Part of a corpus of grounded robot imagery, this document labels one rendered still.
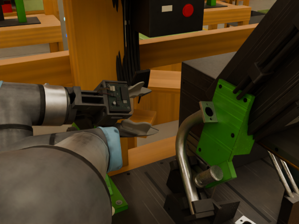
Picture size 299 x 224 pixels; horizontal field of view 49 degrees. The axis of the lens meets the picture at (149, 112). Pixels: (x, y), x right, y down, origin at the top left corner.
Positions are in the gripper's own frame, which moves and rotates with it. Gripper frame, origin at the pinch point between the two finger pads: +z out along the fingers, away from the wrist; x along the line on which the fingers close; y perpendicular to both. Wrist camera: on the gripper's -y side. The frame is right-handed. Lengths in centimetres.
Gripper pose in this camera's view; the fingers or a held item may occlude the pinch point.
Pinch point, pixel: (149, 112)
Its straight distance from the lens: 73.0
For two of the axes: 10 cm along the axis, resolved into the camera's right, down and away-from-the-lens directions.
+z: 8.5, 0.2, 5.2
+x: -1.6, -9.4, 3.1
